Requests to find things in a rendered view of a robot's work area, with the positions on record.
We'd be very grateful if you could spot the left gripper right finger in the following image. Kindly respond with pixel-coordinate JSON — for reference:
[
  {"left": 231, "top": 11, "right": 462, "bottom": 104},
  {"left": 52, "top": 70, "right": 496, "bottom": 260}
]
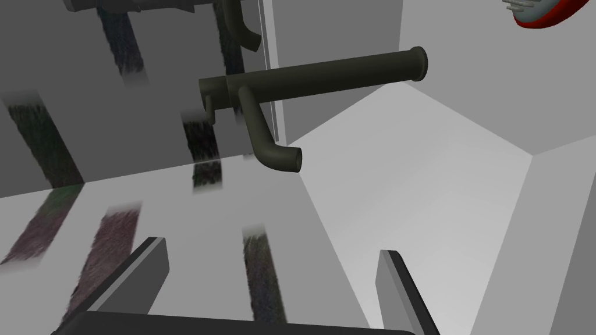
[{"left": 375, "top": 249, "right": 441, "bottom": 335}]

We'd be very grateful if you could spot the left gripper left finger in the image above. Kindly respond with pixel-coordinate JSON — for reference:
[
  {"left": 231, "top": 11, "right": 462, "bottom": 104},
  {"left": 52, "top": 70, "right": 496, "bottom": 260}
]
[{"left": 86, "top": 237, "right": 171, "bottom": 315}]

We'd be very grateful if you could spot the dark olive faucet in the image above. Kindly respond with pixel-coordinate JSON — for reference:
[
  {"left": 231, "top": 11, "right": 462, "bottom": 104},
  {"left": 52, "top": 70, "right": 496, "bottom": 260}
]
[{"left": 198, "top": 45, "right": 429, "bottom": 174}]

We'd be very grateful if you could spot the red and grey bowl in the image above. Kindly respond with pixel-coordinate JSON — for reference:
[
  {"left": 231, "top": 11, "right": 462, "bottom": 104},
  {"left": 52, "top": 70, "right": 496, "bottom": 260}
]
[{"left": 502, "top": 0, "right": 592, "bottom": 30}]

